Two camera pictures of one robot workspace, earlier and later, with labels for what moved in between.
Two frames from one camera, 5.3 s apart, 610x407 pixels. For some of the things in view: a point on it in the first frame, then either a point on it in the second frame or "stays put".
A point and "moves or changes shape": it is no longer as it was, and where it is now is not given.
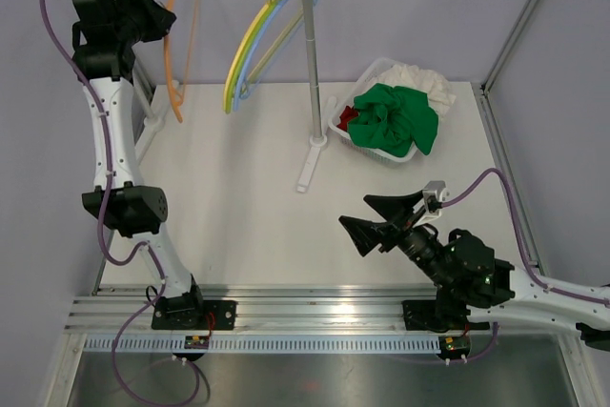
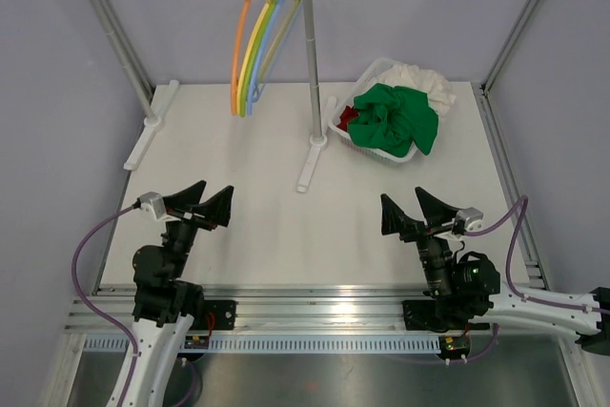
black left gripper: (155, 14) → (214, 210)
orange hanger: (189, 46) → (233, 90)
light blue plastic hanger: (253, 44) moves or changes shape
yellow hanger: (241, 46) moves or changes shape
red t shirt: (347, 114) stays put
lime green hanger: (246, 45) → (261, 24)
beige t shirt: (439, 91) stays put
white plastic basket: (363, 77) stays put
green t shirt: (394, 120) stays put
